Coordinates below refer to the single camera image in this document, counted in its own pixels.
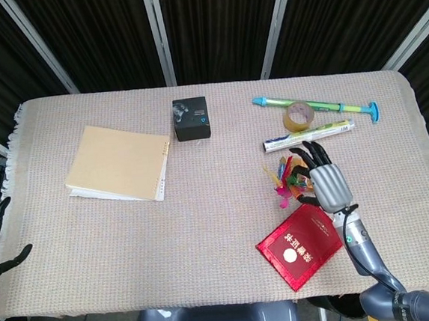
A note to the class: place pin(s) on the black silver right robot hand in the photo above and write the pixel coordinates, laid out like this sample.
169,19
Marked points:
329,188

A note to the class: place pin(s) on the colourful feather shuttlecock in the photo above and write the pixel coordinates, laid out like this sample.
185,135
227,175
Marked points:
282,179

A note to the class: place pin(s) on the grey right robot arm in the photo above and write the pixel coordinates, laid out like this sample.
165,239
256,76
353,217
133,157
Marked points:
374,263

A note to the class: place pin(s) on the red certificate booklet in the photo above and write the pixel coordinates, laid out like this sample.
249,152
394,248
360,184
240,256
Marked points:
301,247

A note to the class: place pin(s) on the clear packing tape roll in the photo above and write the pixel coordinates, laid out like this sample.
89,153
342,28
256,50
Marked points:
296,121

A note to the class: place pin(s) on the blue green toy pump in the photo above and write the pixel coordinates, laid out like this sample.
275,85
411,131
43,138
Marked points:
322,106

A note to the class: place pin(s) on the black cardboard box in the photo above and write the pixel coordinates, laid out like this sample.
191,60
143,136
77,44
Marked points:
191,123

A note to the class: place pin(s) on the kraft paper notebook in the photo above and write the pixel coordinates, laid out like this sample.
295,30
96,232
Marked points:
117,165

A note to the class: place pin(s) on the beige woven tablecloth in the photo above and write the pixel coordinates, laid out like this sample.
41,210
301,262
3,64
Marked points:
150,241

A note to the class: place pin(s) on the white loose paper sheets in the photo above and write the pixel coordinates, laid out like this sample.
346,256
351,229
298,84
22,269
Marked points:
161,187

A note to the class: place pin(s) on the dark pleated curtain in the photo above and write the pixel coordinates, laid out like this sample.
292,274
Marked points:
218,28

